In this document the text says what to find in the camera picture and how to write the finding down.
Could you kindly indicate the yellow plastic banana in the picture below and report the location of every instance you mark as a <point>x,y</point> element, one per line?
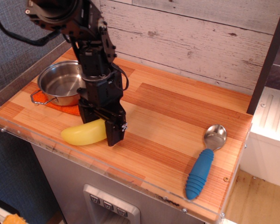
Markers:
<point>85,134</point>

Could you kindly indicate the dark right post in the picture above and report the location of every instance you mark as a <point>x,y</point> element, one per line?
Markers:
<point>261,82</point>

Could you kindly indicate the blue handled metal spoon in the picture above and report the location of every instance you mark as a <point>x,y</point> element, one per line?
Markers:
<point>214,139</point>

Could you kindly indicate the silver toy fridge cabinet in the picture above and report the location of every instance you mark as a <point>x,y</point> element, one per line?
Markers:
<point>67,179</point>

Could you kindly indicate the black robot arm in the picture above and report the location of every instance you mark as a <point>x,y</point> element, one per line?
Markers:
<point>87,31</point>

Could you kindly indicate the orange cloth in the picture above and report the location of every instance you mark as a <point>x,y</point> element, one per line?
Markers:
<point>65,108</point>

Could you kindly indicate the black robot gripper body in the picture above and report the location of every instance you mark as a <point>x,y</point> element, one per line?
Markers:
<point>104,93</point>

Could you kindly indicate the stainless steel pot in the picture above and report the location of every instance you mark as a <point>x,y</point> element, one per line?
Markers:
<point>58,84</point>

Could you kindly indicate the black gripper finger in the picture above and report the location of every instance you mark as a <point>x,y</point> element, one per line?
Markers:
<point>86,112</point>
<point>115,131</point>

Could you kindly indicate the orange object bottom left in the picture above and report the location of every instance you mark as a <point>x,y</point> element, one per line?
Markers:
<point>13,219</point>

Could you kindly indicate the grey dispenser button panel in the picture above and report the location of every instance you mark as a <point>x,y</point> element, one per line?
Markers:
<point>105,208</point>

